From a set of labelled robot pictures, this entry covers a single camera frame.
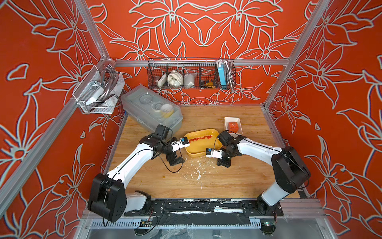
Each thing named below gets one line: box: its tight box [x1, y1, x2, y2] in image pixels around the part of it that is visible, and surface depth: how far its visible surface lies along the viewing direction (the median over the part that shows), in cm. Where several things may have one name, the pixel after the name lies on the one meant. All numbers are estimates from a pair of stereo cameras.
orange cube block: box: [227, 121, 239, 134], surface depth 102 cm
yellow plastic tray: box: [184, 128, 223, 158], surface depth 100 cm
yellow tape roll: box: [160, 103, 175, 119], surface depth 95 cm
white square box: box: [224, 117, 244, 139], surface depth 103 cm
